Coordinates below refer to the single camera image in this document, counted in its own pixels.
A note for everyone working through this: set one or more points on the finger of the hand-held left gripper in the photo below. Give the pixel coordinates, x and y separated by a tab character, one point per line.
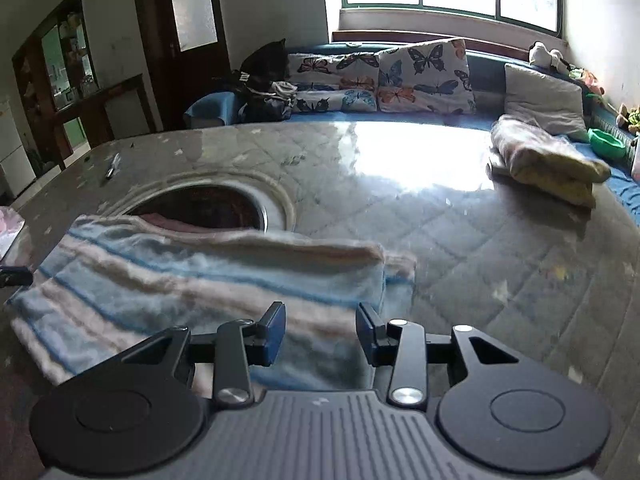
15	276

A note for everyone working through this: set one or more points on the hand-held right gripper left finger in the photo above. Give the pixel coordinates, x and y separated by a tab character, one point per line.
272	331

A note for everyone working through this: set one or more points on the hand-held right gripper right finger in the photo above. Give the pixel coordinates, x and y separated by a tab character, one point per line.
367	334

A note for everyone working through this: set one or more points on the blue striped towel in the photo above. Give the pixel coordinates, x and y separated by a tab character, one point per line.
150	280

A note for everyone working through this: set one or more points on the pile of dark clothes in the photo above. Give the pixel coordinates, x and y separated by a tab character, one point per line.
265	60

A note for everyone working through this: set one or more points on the pink plastic bag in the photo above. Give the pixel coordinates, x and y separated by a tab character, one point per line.
10	230

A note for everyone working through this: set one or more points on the white refrigerator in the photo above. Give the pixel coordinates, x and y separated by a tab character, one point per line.
15	170

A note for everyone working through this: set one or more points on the grey quilted star table cover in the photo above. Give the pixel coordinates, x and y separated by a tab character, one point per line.
450	260

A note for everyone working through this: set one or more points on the black marker pen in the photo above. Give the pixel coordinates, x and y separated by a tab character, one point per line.
113	166

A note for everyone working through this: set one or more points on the wooden display cabinet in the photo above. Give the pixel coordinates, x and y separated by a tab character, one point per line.
70	50

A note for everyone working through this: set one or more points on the long butterfly print pillow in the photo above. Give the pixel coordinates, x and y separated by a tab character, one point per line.
335	101
330	70

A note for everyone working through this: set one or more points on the folded yellow blanket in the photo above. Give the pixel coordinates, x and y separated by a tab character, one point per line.
540	160

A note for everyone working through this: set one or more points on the dark wooden door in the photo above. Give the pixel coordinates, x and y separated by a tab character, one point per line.
150	60

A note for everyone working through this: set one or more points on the square butterfly print pillow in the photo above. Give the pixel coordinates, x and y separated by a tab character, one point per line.
425	75

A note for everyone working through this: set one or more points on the blue sofa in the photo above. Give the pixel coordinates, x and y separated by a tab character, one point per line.
485	75

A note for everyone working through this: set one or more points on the grey pillow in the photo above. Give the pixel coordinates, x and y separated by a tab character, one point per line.
545	100

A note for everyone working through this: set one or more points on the green plastic basin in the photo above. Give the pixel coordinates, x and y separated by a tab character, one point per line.
607	142

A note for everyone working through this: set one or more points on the clear plastic storage box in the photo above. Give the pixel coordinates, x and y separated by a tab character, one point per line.
636	160

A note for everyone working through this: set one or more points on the white and black plush toy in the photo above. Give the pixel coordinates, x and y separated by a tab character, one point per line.
542	55

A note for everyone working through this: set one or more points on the pink plush toy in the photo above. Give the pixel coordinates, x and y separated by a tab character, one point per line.
590	80

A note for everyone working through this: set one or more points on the brown plush toys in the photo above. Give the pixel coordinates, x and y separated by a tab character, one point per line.
630	119

